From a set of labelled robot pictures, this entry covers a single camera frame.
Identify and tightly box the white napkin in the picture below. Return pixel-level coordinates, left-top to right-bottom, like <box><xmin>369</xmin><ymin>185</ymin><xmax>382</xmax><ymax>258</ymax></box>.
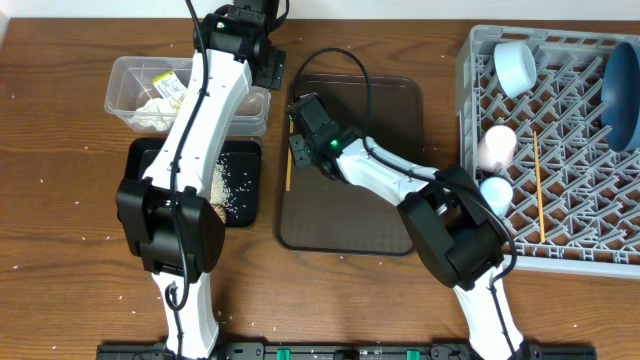
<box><xmin>130</xmin><ymin>98</ymin><xmax>177</xmax><ymax>132</ymax></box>

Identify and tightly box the light blue plastic cup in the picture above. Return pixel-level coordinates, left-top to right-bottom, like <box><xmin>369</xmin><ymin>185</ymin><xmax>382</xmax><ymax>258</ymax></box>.
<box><xmin>479</xmin><ymin>177</ymin><xmax>514</xmax><ymax>218</ymax></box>

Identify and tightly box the pink plastic cup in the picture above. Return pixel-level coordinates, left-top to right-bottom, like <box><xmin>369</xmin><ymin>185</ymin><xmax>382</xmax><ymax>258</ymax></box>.
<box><xmin>478</xmin><ymin>125</ymin><xmax>517</xmax><ymax>173</ymax></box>

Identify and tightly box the large blue plate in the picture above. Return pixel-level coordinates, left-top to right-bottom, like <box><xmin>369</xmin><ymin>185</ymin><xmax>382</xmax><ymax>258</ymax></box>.
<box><xmin>601</xmin><ymin>42</ymin><xmax>639</xmax><ymax>152</ymax></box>

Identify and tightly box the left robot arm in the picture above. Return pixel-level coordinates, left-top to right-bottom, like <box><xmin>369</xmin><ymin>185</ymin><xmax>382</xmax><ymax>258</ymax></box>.
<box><xmin>96</xmin><ymin>0</ymin><xmax>286</xmax><ymax>359</ymax></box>

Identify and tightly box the black waste tray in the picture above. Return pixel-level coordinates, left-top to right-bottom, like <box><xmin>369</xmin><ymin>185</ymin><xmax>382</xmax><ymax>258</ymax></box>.
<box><xmin>124</xmin><ymin>137</ymin><xmax>262</xmax><ymax>228</ymax></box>

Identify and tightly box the small light blue bowl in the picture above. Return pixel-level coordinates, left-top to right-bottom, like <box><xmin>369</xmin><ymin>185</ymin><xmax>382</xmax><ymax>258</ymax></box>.
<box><xmin>493</xmin><ymin>41</ymin><xmax>537</xmax><ymax>98</ymax></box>

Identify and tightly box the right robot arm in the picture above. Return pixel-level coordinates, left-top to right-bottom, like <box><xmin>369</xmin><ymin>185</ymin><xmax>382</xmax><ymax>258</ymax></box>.
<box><xmin>287</xmin><ymin>93</ymin><xmax>531</xmax><ymax>359</ymax></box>

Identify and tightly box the grey dishwasher rack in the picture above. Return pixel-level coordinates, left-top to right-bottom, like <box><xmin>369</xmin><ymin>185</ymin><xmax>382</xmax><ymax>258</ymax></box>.
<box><xmin>456</xmin><ymin>25</ymin><xmax>639</xmax><ymax>279</ymax></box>

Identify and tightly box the brown food scrap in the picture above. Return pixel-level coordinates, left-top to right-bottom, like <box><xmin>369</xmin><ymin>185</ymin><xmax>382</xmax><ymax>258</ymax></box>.
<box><xmin>213</xmin><ymin>204</ymin><xmax>227</xmax><ymax>224</ymax></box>

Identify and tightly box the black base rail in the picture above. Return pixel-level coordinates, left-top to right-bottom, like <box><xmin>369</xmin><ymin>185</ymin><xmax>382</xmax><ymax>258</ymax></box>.
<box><xmin>95</xmin><ymin>342</ymin><xmax>598</xmax><ymax>360</ymax></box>

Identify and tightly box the clear plastic bin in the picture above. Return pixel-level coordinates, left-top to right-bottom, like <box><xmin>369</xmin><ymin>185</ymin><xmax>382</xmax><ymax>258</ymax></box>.
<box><xmin>105</xmin><ymin>56</ymin><xmax>271</xmax><ymax>136</ymax></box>

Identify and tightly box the brown serving tray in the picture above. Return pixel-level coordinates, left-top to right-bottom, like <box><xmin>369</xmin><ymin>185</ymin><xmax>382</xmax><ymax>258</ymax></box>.
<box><xmin>273</xmin><ymin>74</ymin><xmax>424</xmax><ymax>256</ymax></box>

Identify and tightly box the white rice pile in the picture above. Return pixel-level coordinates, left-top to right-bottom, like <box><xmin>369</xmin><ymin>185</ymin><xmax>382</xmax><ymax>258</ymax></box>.
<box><xmin>210</xmin><ymin>153</ymin><xmax>252</xmax><ymax>213</ymax></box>

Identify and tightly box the wooden chopstick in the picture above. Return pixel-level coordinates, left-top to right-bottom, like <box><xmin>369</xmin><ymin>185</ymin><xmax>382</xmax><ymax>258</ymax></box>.
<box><xmin>285</xmin><ymin>120</ymin><xmax>294</xmax><ymax>192</ymax></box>
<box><xmin>533</xmin><ymin>131</ymin><xmax>546</xmax><ymax>244</ymax></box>

